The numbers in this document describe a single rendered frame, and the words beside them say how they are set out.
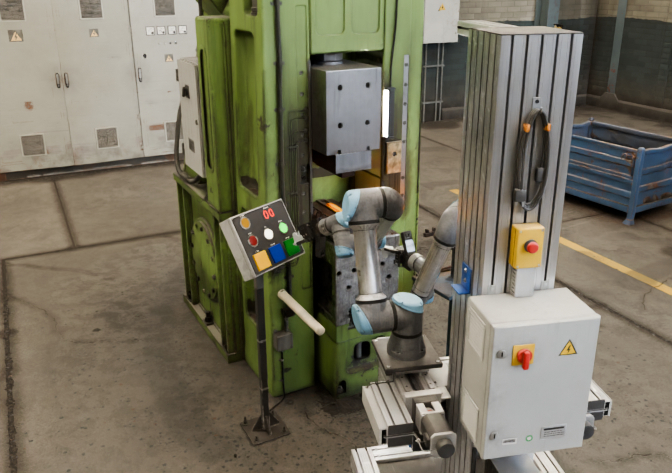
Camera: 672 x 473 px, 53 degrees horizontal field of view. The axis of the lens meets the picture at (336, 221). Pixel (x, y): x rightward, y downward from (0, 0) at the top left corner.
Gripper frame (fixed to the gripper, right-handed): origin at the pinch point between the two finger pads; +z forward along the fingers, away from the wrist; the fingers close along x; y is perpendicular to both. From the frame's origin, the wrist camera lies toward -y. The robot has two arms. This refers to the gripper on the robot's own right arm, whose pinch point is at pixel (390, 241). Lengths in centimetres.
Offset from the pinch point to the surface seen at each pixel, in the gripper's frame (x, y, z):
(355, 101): -2, -61, 31
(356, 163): -1.0, -30.8, 30.7
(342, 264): -12.2, 18.7, 24.6
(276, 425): -53, 99, 21
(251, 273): -68, 3, 3
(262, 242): -59, -7, 12
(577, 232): 293, 101, 148
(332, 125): -14, -51, 31
